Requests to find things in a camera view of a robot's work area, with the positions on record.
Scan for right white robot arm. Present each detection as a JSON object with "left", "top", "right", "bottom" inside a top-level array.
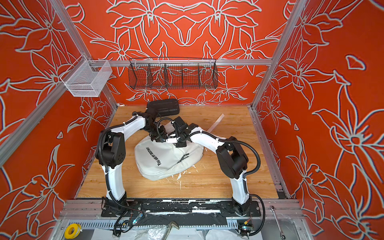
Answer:
[{"left": 155, "top": 117, "right": 261, "bottom": 217}]

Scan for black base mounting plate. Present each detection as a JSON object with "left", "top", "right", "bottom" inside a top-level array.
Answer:
[{"left": 101, "top": 198, "right": 262, "bottom": 217}]

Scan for yellow tape roll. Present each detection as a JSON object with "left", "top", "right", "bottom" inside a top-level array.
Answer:
[{"left": 64, "top": 224, "right": 83, "bottom": 240}]

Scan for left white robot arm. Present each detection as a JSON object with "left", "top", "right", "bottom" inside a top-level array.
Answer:
[{"left": 95, "top": 109, "right": 166, "bottom": 216}]

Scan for white student backpack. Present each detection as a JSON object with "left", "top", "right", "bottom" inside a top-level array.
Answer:
[{"left": 134, "top": 113, "right": 226, "bottom": 181}]

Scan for black plastic case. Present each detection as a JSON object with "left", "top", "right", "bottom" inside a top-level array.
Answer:
[{"left": 147, "top": 99, "right": 180, "bottom": 117}]

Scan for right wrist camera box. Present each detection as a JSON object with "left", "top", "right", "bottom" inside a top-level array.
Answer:
[{"left": 165, "top": 137, "right": 179, "bottom": 144}]

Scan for black wire wall basket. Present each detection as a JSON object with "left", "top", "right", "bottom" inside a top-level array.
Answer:
[{"left": 128, "top": 58, "right": 219, "bottom": 90}]

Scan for steel wrench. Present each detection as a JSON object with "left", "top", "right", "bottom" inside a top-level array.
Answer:
[{"left": 270, "top": 206, "right": 287, "bottom": 240}]

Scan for small green circuit board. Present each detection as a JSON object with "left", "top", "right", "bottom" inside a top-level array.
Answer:
[{"left": 238, "top": 223, "right": 254, "bottom": 238}]

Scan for white wire mesh basket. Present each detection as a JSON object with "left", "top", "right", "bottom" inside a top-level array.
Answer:
[{"left": 60, "top": 55, "right": 113, "bottom": 97}]

